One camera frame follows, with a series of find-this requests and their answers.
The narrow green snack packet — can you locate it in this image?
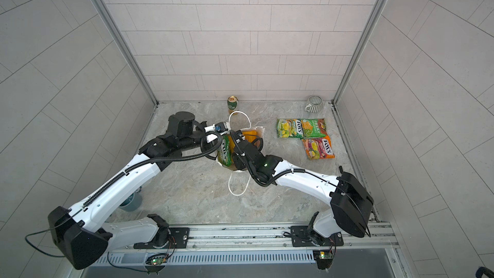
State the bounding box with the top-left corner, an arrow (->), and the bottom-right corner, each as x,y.
217,135 -> 232,167

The white printed paper bag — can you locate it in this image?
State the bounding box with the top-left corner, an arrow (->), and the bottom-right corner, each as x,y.
215,111 -> 269,187

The green colourful snack bag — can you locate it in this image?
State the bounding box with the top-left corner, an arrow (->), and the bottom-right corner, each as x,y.
277,118 -> 304,138

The pink red snack bag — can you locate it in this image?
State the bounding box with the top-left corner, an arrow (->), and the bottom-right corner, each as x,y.
302,136 -> 335,160

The green chip snack bag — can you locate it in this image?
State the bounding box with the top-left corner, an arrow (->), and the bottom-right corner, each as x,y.
301,118 -> 328,138

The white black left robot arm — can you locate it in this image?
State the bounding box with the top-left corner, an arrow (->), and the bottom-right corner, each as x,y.
48,111 -> 230,270

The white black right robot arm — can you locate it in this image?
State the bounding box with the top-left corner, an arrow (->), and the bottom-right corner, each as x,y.
230,131 -> 374,246

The yellow orange snack bag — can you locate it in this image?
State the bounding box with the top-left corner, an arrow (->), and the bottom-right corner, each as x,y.
228,130 -> 264,153

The green gold drink can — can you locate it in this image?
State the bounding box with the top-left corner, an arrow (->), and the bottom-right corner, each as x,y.
227,96 -> 238,114

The teal ceramic cup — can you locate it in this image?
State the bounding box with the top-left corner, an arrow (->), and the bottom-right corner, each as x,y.
118,193 -> 142,212

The right controller circuit board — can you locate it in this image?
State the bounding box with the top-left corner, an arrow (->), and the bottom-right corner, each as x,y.
313,250 -> 334,270

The controller circuit board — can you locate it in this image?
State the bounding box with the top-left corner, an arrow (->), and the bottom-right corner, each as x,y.
313,250 -> 334,270
145,253 -> 169,266

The left controller circuit board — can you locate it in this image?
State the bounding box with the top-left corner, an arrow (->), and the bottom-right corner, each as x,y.
145,253 -> 169,266

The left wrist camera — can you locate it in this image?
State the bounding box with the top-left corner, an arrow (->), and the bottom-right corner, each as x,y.
205,122 -> 231,135

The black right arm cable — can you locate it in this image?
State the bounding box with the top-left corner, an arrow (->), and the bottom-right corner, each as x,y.
241,134 -> 371,238

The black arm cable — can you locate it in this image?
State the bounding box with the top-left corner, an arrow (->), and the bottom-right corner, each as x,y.
24,131 -> 224,258
241,134 -> 371,238

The aluminium mounting rail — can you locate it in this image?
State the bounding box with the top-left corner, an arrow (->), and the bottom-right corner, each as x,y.
75,221 -> 400,254

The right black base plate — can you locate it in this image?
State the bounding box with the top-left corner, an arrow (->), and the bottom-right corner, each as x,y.
284,226 -> 344,247

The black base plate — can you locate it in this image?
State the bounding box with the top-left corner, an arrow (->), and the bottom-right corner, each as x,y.
133,227 -> 190,249
284,226 -> 344,247

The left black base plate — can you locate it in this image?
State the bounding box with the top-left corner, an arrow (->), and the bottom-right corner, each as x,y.
133,227 -> 190,249

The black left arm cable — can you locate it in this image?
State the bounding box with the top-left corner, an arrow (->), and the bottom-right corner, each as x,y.
24,131 -> 224,258

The left aluminium corner post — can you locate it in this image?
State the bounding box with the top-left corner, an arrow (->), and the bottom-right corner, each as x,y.
75,0 -> 159,106

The aluminium corner post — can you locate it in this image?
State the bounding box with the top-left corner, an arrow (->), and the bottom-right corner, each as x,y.
333,0 -> 387,106
75,0 -> 159,106

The right aluminium corner post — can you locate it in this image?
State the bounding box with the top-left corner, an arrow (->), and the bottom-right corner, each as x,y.
333,0 -> 387,106

